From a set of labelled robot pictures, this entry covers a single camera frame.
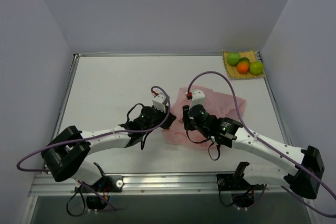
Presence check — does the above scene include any pink plastic bag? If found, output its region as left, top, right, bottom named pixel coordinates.
left=162, top=86, right=238, bottom=151

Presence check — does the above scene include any orange green fake mango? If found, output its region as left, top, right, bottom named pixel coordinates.
left=236, top=57, right=250, bottom=74

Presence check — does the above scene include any green fake pear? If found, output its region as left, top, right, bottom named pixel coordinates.
left=249, top=61, right=264, bottom=75

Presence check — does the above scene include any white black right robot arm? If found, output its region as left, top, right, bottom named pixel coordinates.
left=183, top=104, right=325, bottom=199

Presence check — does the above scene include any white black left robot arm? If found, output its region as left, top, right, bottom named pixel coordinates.
left=41, top=106, right=176, bottom=192

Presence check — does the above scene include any yellow woven mat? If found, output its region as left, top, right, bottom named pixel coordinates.
left=222, top=50, right=265, bottom=80

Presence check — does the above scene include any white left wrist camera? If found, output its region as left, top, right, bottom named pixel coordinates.
left=152, top=92, right=170, bottom=113

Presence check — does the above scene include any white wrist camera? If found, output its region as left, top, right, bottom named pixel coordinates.
left=185, top=89, right=205, bottom=108
left=152, top=92, right=170, bottom=113

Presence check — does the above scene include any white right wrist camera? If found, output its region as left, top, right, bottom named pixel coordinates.
left=185, top=89, right=205, bottom=108

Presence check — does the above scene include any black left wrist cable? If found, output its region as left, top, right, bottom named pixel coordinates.
left=119, top=103, right=148, bottom=127

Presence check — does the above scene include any aluminium front rail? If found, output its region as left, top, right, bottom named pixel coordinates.
left=28, top=173, right=279, bottom=196

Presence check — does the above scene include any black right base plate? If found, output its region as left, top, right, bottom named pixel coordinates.
left=216, top=173, right=265, bottom=192

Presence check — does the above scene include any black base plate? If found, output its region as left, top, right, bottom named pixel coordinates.
left=71, top=174, right=123, bottom=193
left=216, top=173, right=265, bottom=192

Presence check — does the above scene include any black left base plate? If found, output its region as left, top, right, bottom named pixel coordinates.
left=71, top=174, right=123, bottom=193

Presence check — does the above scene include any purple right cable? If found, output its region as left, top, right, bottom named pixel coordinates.
left=186, top=71, right=336, bottom=218

